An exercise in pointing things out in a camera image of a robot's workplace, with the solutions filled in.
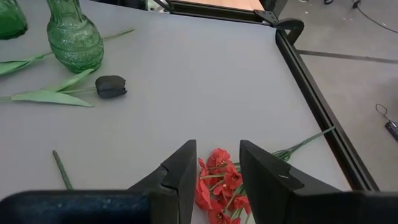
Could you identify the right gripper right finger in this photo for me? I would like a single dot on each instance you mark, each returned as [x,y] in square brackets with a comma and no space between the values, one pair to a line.
[280,199]

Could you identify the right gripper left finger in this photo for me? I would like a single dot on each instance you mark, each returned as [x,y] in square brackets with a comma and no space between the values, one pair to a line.
[93,207]

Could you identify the green glass vase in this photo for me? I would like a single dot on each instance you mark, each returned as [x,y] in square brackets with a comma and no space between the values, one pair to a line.
[74,40]
[11,21]

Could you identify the black artificial tulip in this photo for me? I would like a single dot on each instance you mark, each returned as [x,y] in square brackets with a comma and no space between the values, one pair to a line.
[110,87]

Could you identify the black power strip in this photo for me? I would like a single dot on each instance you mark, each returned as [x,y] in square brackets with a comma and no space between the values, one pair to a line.
[392,129]

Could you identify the red artificial tulip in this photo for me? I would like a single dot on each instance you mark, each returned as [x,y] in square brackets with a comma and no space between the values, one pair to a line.
[18,64]

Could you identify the black metal table frame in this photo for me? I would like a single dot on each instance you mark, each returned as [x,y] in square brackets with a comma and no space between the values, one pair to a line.
[309,90]

